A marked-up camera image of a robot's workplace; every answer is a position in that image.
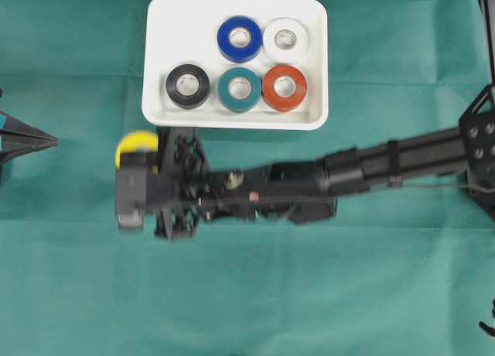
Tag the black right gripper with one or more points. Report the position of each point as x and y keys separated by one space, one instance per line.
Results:
x=181 y=158

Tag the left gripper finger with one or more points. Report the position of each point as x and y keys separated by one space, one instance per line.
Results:
x=9 y=154
x=15 y=127

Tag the yellow tape roll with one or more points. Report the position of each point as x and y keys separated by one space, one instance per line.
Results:
x=129 y=141

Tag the black tape roll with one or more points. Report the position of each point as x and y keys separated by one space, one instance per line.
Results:
x=188 y=86

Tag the teal green tape roll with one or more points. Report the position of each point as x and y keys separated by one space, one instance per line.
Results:
x=239 y=89

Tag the red tape roll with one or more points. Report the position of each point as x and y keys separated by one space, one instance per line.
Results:
x=284 y=87

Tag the blue tape roll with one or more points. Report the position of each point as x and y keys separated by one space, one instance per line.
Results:
x=239 y=39

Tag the white tape roll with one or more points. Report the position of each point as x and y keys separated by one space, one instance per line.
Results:
x=286 y=40

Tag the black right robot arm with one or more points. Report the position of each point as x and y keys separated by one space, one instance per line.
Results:
x=300 y=192

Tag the white plastic tray case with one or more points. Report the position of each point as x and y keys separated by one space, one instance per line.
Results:
x=185 y=31

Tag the green table cloth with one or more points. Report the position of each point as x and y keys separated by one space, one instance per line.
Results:
x=396 y=272

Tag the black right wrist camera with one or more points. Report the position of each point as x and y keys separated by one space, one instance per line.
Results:
x=140 y=188

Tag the black metal arm base bracket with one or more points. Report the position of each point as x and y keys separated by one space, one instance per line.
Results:
x=477 y=128

